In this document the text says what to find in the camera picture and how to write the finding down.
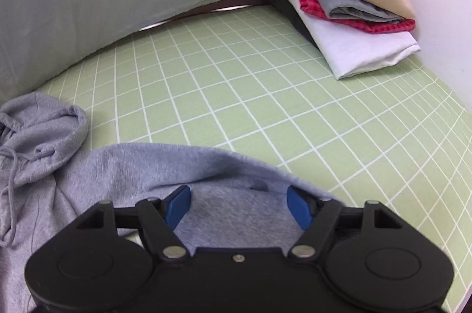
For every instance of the green grid cutting mat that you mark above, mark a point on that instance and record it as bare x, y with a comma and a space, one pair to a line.
247, 81

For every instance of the white folded garment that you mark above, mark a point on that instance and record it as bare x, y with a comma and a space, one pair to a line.
349, 51

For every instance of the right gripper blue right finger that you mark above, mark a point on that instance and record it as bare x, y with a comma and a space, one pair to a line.
310, 211

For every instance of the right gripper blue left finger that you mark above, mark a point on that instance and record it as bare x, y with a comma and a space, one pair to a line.
164, 213

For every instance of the grey zip hoodie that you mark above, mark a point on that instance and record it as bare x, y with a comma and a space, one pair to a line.
47, 181

